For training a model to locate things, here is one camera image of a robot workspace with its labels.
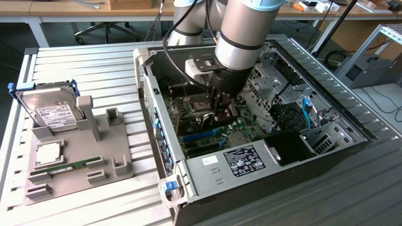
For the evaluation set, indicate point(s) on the black stand pole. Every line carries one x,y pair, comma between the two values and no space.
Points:
334,26

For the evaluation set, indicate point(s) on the grey plastic parts rack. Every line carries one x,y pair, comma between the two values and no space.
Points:
75,150

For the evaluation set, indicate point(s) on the CPU socket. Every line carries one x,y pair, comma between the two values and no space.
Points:
198,106

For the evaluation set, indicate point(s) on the open black PC case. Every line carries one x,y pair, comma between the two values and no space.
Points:
182,53

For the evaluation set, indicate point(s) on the blue expansion slot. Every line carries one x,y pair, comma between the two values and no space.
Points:
201,136

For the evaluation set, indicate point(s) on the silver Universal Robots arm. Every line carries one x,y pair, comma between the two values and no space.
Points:
245,28

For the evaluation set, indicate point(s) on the green graphics card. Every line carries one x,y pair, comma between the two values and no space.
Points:
225,122

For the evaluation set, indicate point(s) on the wooden desk with clutter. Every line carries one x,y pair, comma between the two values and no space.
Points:
314,14

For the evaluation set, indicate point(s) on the aluminium profile frame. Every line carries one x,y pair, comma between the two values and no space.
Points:
384,29

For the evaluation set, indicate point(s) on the green RAM stick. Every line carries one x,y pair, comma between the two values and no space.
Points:
73,166

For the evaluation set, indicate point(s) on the hard disk in blue carrier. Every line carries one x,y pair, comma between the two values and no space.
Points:
54,110

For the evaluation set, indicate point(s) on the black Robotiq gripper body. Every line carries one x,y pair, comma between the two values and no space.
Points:
230,81

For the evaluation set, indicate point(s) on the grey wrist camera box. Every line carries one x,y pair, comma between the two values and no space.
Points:
197,73

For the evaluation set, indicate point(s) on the orange small box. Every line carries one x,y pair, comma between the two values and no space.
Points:
300,7

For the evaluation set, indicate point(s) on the silver CPU chip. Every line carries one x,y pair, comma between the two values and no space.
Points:
49,154

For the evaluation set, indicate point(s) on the silver drive cage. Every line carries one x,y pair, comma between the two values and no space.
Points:
264,82

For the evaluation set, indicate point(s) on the green motherboard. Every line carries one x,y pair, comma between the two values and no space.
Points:
248,127

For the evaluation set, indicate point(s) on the grey chipset heatsink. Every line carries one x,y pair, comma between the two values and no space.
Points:
238,138

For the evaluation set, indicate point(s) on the silver disk bay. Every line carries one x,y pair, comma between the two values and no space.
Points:
326,139

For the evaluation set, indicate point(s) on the grey power supply unit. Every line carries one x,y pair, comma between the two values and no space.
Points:
220,169

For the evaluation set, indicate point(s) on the grey computer tower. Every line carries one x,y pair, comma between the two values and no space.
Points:
371,73

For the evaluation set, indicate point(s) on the blue case latch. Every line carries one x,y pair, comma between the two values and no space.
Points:
172,185

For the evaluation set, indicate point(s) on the black office chair base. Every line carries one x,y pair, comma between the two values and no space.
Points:
109,29

